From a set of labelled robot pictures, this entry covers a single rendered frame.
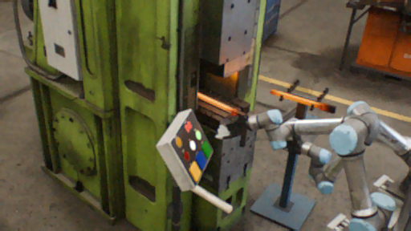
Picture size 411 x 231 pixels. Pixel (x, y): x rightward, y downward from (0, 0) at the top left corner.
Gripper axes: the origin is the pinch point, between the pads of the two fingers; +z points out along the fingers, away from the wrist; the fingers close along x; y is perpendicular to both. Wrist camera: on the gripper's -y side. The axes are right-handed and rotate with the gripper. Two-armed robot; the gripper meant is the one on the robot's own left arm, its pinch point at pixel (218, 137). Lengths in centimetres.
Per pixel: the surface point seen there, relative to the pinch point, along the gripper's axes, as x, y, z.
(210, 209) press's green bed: -33, -68, 49
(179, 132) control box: 15.0, 15.5, 10.3
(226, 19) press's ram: -34, 49, -19
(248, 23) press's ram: -53, 38, -23
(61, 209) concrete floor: -25, -35, 161
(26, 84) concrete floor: -190, 38, 286
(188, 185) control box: 27.1, -7.9, 13.2
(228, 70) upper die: -38.7, 20.8, -5.5
